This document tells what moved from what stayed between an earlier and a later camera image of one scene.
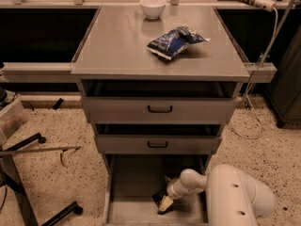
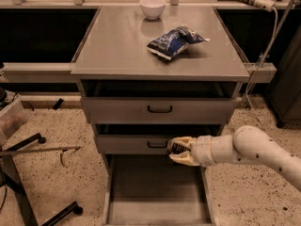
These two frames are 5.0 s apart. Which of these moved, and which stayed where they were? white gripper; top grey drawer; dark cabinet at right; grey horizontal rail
Moved: white gripper
Stayed: top grey drawer; dark cabinet at right; grey horizontal rail
